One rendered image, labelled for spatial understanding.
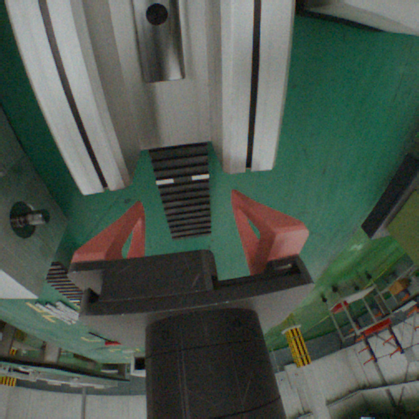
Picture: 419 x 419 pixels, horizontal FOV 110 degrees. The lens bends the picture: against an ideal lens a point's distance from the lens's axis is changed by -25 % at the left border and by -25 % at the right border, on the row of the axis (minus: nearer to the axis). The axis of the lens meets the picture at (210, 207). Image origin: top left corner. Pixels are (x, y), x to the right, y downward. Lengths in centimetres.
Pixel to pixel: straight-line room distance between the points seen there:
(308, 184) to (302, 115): 9
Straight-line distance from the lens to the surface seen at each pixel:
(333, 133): 24
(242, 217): 16
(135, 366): 107
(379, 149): 30
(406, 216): 48
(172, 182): 19
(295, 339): 644
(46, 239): 23
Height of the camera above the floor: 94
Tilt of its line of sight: 47 degrees down
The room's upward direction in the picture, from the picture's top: 167 degrees clockwise
